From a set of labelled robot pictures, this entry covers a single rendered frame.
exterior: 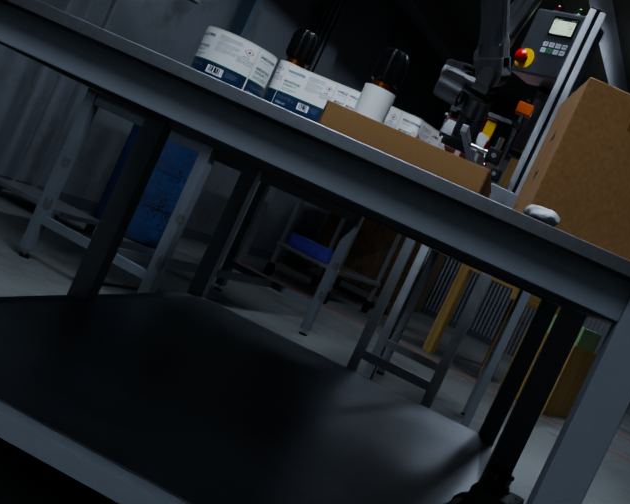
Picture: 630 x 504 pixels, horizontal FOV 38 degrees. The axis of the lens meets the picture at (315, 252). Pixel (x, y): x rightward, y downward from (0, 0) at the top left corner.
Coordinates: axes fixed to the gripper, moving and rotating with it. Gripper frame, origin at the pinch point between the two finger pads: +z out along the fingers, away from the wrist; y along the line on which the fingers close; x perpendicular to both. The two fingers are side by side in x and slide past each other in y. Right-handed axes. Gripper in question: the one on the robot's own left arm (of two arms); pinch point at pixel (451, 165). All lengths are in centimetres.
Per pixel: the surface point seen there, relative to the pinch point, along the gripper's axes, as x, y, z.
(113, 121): -272, 252, 260
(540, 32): -62, -3, -11
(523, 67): -55, -3, -3
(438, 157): 69, -4, -45
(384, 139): 69, 4, -45
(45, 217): -63, 155, 149
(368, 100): -21.8, 28.6, 6.7
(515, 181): -31.1, -14.3, 16.4
